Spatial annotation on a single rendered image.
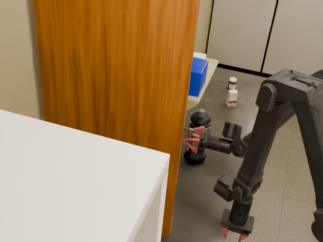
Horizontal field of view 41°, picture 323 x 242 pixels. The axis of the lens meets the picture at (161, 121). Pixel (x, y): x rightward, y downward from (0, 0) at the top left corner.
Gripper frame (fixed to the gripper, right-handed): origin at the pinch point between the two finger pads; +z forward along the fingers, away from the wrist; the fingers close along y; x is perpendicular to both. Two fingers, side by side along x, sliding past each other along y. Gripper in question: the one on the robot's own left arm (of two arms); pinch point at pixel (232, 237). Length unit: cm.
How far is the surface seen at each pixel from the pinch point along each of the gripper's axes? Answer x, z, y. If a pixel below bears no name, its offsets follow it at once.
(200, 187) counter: -36.2, 16.8, 17.7
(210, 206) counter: -27.2, 16.6, 11.4
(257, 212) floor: -126, 111, -15
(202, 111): -54, -10, 25
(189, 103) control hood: -13.9, -39.0, 23.9
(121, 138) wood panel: -6, -24, 43
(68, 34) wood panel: -6, -58, 62
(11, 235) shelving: 84, -88, 18
